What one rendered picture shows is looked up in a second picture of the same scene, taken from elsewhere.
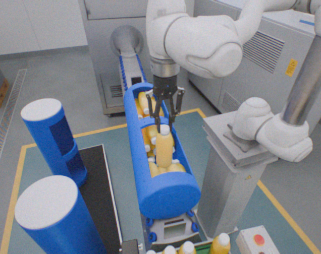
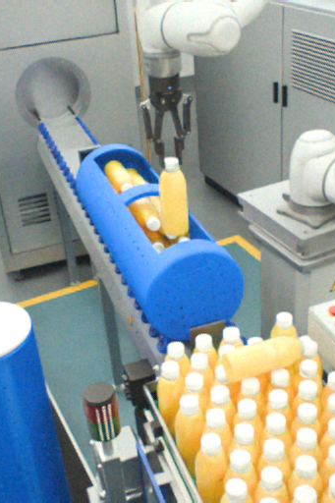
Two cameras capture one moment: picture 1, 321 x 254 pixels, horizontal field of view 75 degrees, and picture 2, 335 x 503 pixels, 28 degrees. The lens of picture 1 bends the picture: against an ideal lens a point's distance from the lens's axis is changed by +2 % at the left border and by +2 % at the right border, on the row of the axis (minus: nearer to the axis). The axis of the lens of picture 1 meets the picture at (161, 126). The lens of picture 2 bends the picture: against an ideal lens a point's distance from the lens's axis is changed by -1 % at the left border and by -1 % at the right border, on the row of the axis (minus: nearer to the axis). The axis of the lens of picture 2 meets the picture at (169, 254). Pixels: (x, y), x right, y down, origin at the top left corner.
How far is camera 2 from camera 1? 101 cm
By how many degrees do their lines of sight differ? 11
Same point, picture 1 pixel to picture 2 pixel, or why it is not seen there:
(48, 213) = not seen: outside the picture
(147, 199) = (157, 285)
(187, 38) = (186, 19)
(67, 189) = (11, 314)
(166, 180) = (184, 249)
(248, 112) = (305, 152)
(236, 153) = (301, 232)
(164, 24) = (159, 12)
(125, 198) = not seen: hidden behind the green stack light
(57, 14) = not seen: outside the picture
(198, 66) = (199, 43)
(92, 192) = not seen: hidden behind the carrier
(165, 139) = (174, 178)
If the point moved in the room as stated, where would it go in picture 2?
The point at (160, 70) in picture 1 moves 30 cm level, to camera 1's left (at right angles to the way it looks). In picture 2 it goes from (158, 67) to (28, 81)
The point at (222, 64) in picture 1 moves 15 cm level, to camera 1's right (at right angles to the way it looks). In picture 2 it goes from (222, 36) to (294, 29)
